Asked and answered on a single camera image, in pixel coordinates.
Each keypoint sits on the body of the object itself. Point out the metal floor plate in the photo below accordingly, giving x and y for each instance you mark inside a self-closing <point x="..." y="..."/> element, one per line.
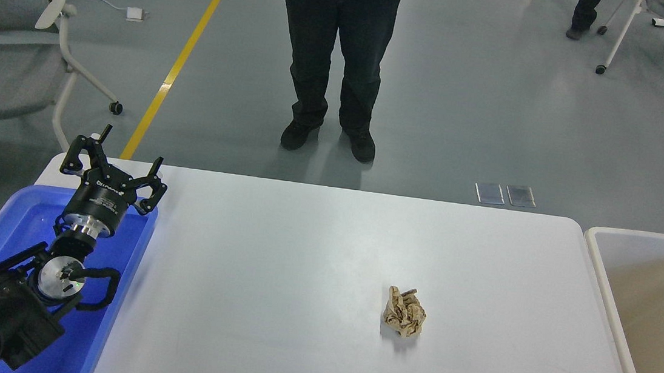
<point x="490" y="193"/>
<point x="521" y="196"/>

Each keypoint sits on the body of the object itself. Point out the metal floor plate left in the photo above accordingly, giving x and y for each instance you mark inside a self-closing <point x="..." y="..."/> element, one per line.
<point x="490" y="193"/>

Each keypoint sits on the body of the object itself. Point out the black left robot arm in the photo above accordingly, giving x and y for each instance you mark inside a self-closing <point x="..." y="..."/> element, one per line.
<point x="43" y="283"/>

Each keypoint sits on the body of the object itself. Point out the metal floor plate right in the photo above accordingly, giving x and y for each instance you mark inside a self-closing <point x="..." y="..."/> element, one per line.
<point x="521" y="196"/>

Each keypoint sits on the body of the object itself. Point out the white power adapter with cable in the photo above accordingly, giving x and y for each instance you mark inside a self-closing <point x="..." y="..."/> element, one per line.
<point x="130" y="13"/>

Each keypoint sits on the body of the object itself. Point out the crumpled brown paper ball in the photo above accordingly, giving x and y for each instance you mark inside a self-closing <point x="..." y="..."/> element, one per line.
<point x="404" y="312"/>

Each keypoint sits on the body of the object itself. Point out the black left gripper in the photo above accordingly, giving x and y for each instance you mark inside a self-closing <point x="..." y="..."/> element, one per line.
<point x="101" y="201"/>

